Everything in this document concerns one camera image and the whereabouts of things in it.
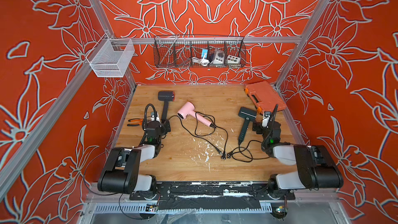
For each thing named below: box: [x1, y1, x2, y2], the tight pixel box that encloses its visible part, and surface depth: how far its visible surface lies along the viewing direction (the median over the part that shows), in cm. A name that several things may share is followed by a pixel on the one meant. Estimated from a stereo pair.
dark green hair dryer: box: [237, 106, 258, 146], surface depth 97 cm
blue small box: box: [201, 48, 209, 59], surface depth 85 cm
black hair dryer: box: [157, 91, 176, 122], surface depth 109 cm
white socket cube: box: [226, 54, 241, 65], surface depth 96 cm
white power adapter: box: [212, 49, 225, 65], surface depth 93 cm
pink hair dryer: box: [177, 101, 217, 129], surface depth 100 cm
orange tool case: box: [244, 81, 288, 115], surface depth 109 cm
